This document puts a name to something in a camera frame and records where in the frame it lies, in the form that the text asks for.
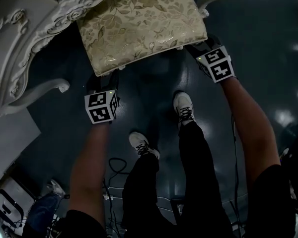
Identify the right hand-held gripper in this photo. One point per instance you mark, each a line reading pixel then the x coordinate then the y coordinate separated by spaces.
pixel 218 66

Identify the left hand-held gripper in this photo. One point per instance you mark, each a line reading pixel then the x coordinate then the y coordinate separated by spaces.
pixel 99 108

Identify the cushioned floral stool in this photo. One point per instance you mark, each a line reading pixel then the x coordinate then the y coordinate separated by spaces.
pixel 139 21

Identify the white ornate dressing table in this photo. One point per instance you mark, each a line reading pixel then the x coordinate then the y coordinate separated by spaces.
pixel 7 46

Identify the person's left forearm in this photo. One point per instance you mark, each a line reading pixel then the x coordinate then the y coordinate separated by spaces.
pixel 89 170

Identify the person's right forearm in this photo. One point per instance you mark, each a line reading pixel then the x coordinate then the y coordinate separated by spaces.
pixel 253 133

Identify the person's left white sneaker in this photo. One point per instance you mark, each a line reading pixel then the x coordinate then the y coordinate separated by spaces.
pixel 139 140

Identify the person's white sneaker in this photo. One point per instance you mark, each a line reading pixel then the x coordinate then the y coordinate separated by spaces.
pixel 139 140
pixel 182 103

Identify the person's right white sneaker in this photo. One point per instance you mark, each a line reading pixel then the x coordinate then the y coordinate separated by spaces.
pixel 182 103

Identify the white power strip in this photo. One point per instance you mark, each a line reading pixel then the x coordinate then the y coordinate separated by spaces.
pixel 106 196

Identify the person's black trousers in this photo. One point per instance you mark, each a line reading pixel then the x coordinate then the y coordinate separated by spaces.
pixel 196 170

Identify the white rounded machine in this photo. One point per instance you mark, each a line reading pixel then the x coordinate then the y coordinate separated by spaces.
pixel 12 199

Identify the person's black shirt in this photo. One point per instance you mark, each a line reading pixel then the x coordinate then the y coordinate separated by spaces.
pixel 273 202

